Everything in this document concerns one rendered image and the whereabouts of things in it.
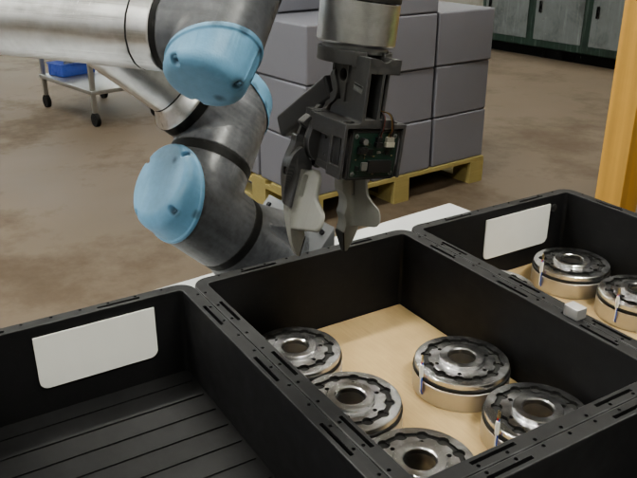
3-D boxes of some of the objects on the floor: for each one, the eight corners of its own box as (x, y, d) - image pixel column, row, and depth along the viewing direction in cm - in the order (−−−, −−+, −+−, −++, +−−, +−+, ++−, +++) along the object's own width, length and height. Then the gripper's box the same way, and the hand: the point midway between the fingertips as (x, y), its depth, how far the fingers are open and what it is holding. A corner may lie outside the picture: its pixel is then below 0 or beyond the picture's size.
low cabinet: (757, 56, 762) (777, -31, 730) (654, 78, 659) (671, -23, 627) (583, 32, 915) (593, -40, 882) (477, 47, 812) (483, -34, 779)
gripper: (331, 52, 64) (302, 282, 71) (438, 59, 71) (403, 269, 77) (281, 39, 71) (260, 250, 78) (383, 46, 77) (355, 241, 84)
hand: (318, 239), depth 79 cm, fingers open, 5 cm apart
